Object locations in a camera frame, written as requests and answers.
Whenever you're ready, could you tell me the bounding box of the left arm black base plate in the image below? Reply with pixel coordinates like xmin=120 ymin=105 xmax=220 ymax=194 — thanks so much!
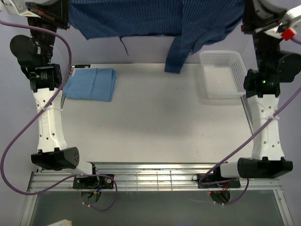
xmin=72 ymin=176 xmax=114 ymax=190

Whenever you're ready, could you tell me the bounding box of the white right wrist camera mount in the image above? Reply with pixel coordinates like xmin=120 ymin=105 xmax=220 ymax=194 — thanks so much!
xmin=254 ymin=5 xmax=301 ymax=42

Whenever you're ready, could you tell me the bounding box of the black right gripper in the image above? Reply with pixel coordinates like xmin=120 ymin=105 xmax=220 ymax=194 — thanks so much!
xmin=239 ymin=0 xmax=284 ymax=70

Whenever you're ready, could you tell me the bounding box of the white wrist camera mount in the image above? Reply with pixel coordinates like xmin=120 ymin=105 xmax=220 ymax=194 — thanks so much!
xmin=254 ymin=5 xmax=301 ymax=42
xmin=0 ymin=0 xmax=41 ymax=18

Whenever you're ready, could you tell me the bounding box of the white plastic perforated basket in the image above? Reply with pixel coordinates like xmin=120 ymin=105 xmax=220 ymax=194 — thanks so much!
xmin=199 ymin=50 xmax=247 ymax=99

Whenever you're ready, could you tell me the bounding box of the folded light blue shirt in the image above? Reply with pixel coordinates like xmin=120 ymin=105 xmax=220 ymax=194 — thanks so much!
xmin=63 ymin=68 xmax=117 ymax=102

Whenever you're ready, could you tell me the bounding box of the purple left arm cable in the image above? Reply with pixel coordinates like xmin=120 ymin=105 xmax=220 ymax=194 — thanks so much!
xmin=0 ymin=20 xmax=118 ymax=211

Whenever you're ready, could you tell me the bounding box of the blue checked long sleeve shirt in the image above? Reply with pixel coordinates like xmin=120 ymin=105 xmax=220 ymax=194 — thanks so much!
xmin=69 ymin=0 xmax=245 ymax=73

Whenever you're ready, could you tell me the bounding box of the wooden block at bottom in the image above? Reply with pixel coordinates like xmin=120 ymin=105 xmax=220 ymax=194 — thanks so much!
xmin=48 ymin=219 xmax=72 ymax=226

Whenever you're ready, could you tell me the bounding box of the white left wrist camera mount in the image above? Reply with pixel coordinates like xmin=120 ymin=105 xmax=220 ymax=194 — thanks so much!
xmin=0 ymin=0 xmax=41 ymax=18

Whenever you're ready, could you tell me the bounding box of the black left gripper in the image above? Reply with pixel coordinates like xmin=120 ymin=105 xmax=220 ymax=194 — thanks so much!
xmin=24 ymin=0 xmax=71 ymax=63

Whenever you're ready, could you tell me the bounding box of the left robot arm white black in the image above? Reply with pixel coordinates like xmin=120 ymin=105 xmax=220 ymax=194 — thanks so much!
xmin=3 ymin=0 xmax=100 ymax=188

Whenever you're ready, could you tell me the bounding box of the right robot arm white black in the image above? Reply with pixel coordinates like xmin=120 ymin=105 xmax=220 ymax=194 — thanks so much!
xmin=212 ymin=0 xmax=301 ymax=187

